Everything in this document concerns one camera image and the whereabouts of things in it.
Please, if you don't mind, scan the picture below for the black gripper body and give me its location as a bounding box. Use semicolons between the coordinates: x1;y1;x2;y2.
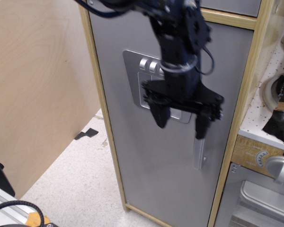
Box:
142;66;224;121

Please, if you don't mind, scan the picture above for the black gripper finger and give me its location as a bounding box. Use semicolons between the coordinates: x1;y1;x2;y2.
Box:
195;111;212;139
150;103;170;129

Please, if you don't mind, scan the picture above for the silver fridge door handle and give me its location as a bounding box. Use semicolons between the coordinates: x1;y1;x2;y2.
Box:
193;139;206;170

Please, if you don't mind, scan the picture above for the grey toy fridge door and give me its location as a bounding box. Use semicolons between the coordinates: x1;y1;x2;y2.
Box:
90;12;253;227

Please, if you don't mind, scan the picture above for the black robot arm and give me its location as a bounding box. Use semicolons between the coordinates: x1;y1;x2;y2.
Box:
79;0;224;140

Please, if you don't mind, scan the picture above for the silver ice dispenser panel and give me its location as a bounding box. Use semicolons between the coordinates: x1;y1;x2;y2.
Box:
122;50;192;124

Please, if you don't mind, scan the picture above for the white toy sink counter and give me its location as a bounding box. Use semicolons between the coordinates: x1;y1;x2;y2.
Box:
239;29;284;150

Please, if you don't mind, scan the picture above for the black tape on floor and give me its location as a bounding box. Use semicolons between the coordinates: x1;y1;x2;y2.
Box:
74;128;98;140

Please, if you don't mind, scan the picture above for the silver oven knob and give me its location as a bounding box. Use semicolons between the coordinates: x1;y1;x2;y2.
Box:
266;156;284;185

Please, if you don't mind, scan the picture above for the grey toy oven door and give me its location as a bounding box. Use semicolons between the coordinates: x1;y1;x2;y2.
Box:
214;163;284;227

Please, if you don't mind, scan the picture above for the grey freezer door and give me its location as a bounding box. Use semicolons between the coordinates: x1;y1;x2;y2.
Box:
201;0;261;17

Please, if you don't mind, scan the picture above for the plywood board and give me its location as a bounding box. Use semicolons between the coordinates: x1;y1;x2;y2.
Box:
0;0;100;198

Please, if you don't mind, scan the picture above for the orange tape patch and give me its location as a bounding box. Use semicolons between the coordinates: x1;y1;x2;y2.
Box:
25;212;41;227

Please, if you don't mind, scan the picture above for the black box at left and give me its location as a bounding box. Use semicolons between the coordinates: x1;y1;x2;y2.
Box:
0;163;15;197

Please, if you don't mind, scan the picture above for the wooden toy kitchen frame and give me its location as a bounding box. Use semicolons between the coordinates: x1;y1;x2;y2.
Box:
80;0;284;227

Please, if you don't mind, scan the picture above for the silver oven door handle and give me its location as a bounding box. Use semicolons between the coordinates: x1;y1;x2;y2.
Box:
240;181;284;221

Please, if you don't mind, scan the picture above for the aluminium extrusion rail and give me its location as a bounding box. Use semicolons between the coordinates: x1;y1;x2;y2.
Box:
0;189;34;226

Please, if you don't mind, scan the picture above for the black braided cable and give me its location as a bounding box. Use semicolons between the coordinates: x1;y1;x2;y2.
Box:
0;200;45;227

